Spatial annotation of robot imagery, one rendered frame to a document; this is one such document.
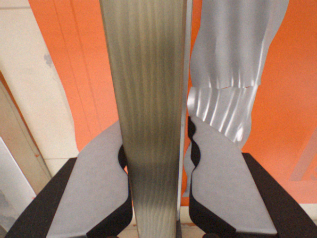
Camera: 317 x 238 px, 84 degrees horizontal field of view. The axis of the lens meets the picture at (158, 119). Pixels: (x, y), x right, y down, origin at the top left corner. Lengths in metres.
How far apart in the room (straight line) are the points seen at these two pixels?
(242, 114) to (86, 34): 0.18
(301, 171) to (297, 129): 0.08
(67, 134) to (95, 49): 0.11
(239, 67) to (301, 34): 0.06
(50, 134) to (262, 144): 0.26
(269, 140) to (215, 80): 0.11
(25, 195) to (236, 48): 0.28
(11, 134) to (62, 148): 0.05
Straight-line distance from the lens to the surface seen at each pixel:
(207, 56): 0.18
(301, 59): 0.22
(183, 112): 0.15
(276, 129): 0.25
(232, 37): 0.18
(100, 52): 0.18
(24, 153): 0.25
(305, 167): 0.32
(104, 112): 0.20
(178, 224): 0.28
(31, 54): 0.21
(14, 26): 0.21
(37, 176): 0.27
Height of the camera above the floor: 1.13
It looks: 59 degrees down
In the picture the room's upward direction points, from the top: 178 degrees clockwise
